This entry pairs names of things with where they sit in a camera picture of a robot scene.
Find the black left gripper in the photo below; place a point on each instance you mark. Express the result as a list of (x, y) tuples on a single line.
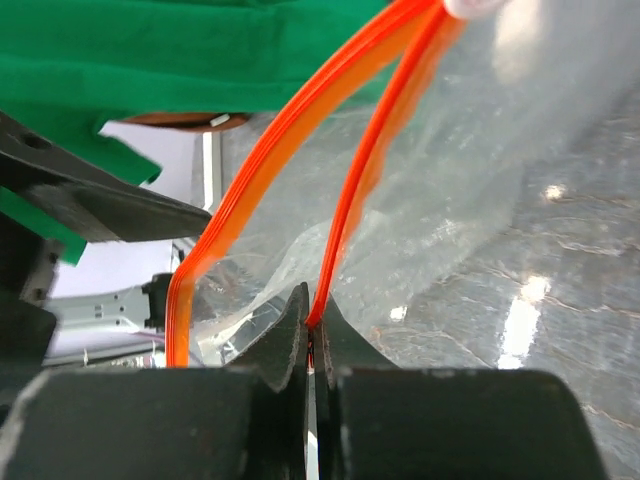
[(86, 199)]

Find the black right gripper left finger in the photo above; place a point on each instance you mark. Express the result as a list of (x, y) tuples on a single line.
[(244, 420)]

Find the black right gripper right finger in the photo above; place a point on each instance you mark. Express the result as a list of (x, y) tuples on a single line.
[(379, 421)]

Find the clear zip top bag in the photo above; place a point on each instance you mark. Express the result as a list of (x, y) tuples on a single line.
[(400, 156)]

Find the green shirt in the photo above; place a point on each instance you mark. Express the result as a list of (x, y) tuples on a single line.
[(70, 67)]

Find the brown towel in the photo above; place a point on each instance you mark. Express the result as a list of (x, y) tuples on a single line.
[(195, 122)]

